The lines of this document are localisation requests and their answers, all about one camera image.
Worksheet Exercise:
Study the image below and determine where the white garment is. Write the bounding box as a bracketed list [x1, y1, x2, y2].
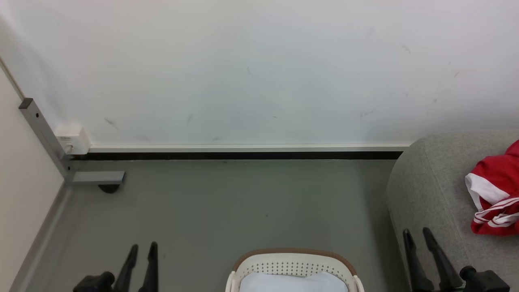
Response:
[239, 271, 350, 292]

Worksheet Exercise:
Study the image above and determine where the white wall socket box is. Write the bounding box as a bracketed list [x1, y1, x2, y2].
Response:
[54, 123, 91, 156]

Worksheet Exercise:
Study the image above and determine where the red jacket with white stripes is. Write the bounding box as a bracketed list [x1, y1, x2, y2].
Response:
[464, 140, 519, 237]

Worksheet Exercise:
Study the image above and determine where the white perforated laundry basket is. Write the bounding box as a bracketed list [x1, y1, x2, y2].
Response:
[225, 248, 365, 292]

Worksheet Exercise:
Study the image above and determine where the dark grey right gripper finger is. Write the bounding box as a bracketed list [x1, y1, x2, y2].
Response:
[402, 229, 435, 292]
[422, 227, 463, 291]

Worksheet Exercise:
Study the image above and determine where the white and black baseboard strip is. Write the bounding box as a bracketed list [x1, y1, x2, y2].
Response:
[69, 142, 412, 161]

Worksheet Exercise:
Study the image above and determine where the grey fabric sofa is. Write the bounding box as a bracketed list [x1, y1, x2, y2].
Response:
[386, 130, 519, 292]

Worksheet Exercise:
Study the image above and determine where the grey metal frame post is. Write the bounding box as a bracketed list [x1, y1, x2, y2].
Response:
[18, 97, 127, 185]

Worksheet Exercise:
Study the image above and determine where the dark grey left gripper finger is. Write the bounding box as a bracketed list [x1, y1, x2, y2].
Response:
[113, 244, 139, 292]
[139, 241, 159, 292]

